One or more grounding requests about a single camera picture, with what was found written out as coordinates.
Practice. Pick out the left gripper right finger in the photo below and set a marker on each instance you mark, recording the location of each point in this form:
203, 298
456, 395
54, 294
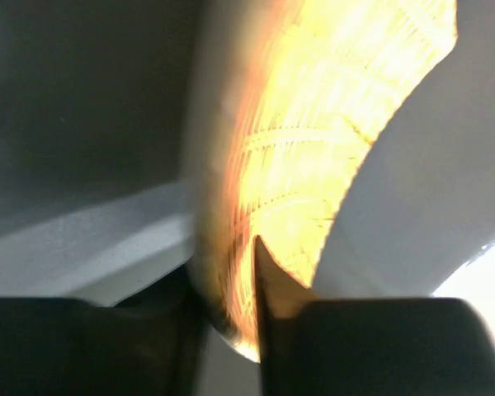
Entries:
393, 346

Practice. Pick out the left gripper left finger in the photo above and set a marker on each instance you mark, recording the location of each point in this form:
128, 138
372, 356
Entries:
70, 347

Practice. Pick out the orange woven triangular basket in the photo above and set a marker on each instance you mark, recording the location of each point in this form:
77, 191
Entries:
287, 100

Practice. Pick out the grey plastic bin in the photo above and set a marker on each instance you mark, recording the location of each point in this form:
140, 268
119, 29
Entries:
94, 201

